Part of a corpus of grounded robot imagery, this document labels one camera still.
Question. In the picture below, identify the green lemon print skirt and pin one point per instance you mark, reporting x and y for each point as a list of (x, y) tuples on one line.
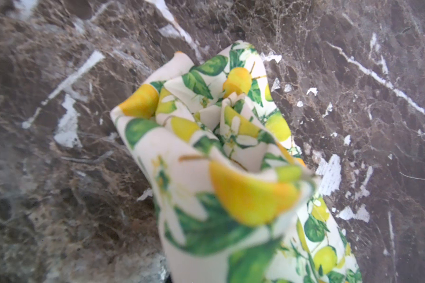
[(235, 202)]

